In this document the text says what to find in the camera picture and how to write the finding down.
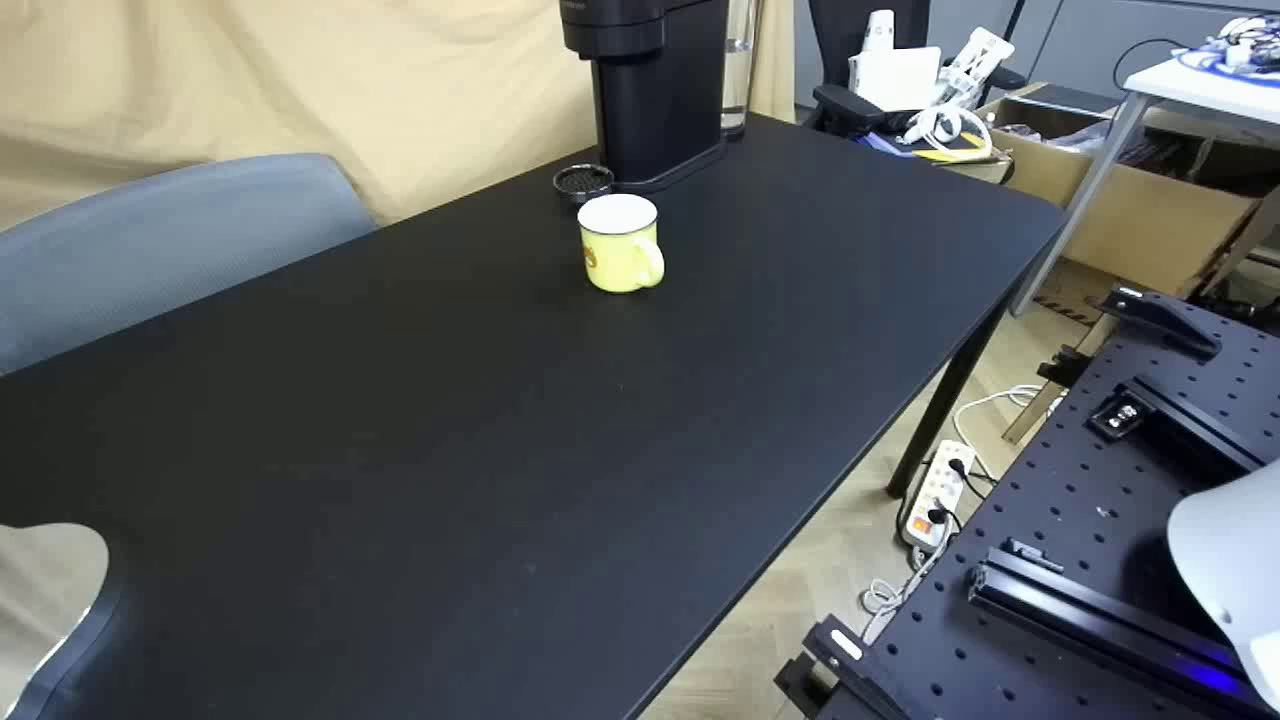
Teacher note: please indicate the yellow enamel mug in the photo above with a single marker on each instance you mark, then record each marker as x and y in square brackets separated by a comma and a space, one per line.
[619, 249]

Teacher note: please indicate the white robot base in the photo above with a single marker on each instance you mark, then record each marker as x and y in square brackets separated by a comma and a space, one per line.
[1234, 561]

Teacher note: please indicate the black coffee machine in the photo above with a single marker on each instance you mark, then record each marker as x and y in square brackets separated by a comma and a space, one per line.
[657, 83]

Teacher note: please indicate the black table leg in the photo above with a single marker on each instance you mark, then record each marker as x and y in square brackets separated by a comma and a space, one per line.
[949, 387]

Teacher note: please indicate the white power strip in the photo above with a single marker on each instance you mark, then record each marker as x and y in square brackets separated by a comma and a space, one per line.
[938, 493]

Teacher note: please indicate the black flat device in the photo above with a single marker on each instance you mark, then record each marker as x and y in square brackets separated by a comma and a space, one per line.
[851, 104]

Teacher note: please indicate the beige cloth backdrop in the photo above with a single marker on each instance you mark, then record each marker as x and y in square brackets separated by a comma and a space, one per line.
[335, 83]

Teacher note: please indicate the black perforated breadboard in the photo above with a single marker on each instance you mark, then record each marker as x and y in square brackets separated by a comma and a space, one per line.
[1066, 532]

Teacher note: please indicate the black clamp block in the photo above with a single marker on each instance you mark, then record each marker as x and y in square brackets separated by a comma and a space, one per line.
[1121, 419]

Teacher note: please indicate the brown cardboard box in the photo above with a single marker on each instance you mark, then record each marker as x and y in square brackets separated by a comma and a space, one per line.
[1142, 212]

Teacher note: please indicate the white side table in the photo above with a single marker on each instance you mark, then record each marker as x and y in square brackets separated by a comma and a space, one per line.
[1194, 89]

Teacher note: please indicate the black corner bracket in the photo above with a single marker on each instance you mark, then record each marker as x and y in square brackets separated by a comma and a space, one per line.
[826, 660]

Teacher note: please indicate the black wedge bracket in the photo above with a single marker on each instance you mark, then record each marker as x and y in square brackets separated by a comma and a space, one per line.
[1161, 323]

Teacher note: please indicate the black aluminium rail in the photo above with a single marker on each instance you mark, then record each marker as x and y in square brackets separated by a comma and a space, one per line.
[1104, 620]

